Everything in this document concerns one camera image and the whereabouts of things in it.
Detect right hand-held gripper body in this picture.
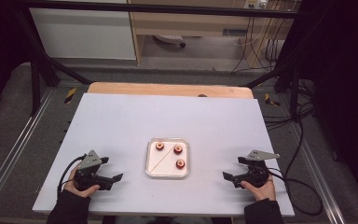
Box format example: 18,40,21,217
241,149,281,189

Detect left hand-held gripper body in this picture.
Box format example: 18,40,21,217
74,149,115,191

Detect thin wooden skewer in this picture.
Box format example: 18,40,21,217
147,146,176,173

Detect square metal tray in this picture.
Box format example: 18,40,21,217
145,137,190,179

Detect person's right hand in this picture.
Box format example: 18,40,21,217
241,175,277,202

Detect person's left hand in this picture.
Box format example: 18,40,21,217
63,162,102,199

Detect yellow black floor tape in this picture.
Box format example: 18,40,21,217
264,92,281,107
63,87,77,105

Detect light wooden table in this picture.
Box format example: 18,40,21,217
87,81,255,100

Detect white cabinet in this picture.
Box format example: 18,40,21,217
29,7,137,61

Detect office chair base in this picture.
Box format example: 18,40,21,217
153,34,187,49

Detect light wooden desk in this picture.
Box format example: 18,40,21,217
127,0,296,68

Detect white power strip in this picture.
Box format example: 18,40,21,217
243,0,269,9

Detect left hand-held gripper cable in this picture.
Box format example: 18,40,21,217
56,154,88,197

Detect hand-held gripper cable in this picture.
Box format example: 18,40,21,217
266,167,324,217
56,154,88,197

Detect right hand-held gripper cable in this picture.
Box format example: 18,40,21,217
266,167,324,217

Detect aluminium floor rail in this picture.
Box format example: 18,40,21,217
0,88,56,213
287,123,347,224

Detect bundle of black floor cables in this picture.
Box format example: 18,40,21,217
262,78,315,133

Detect hanging desk cables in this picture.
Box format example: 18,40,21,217
230,15,282,75

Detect black metal frame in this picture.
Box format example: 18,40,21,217
12,0,306,123

